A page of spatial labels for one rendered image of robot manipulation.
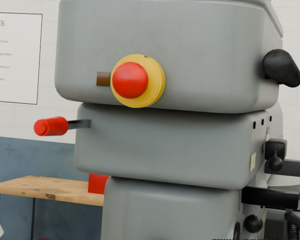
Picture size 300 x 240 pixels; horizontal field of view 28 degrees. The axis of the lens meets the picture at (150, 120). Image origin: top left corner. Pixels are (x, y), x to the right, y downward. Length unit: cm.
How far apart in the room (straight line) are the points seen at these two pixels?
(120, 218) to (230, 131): 21
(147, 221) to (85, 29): 28
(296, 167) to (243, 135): 42
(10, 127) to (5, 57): 66
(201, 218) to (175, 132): 13
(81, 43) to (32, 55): 499
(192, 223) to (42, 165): 487
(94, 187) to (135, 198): 404
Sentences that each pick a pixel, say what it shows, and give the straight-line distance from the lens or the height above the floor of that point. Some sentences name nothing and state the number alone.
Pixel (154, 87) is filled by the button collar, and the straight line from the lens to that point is 66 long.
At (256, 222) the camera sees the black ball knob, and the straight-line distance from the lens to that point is 96.
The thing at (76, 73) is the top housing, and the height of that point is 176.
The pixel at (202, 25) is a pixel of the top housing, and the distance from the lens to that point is 67.
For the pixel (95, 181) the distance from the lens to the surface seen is 486.
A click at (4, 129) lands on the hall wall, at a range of 583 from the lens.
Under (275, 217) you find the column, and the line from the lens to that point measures 127.
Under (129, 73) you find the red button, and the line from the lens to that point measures 64.
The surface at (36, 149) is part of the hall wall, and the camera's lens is 567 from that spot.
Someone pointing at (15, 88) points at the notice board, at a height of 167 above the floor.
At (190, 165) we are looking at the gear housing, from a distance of 77.
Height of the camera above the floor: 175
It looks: 3 degrees down
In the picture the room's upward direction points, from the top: 4 degrees clockwise
